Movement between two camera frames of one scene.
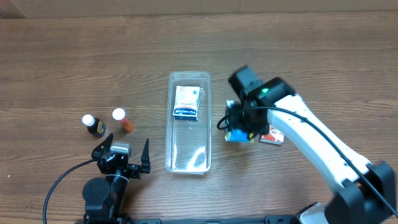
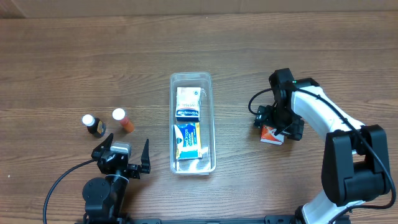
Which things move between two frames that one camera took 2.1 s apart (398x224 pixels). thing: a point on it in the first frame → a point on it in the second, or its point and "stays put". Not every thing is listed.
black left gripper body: [131, 168] stays put
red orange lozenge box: [275, 136] stays put
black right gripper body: [234, 119] → [277, 125]
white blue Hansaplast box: [186, 102] stays put
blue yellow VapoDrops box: [239, 135] → [188, 143]
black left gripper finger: [145, 159] stays put
